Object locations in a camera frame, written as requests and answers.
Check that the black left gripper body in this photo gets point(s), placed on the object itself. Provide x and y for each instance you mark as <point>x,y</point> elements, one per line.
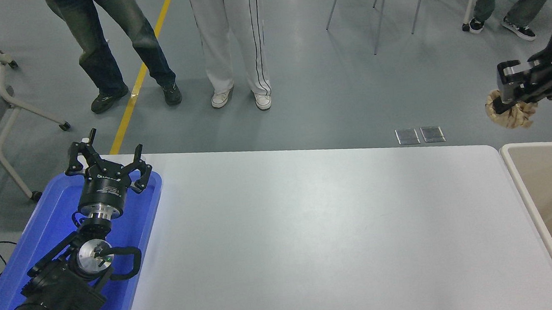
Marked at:
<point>104,190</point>

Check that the tan paper ball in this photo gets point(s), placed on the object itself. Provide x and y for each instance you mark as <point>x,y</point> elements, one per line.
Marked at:
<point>512,119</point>

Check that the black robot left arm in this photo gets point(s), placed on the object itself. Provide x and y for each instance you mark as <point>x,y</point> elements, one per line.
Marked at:
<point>60,290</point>

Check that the blue plastic tray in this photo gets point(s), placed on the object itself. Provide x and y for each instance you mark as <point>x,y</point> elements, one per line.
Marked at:
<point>40,227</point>

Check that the metal floor socket plate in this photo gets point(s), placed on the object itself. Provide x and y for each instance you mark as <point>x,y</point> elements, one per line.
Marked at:
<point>432,134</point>
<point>407,136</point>

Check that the standing person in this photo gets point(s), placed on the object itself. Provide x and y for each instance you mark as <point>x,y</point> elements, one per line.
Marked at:
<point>212,32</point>
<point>96,60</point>

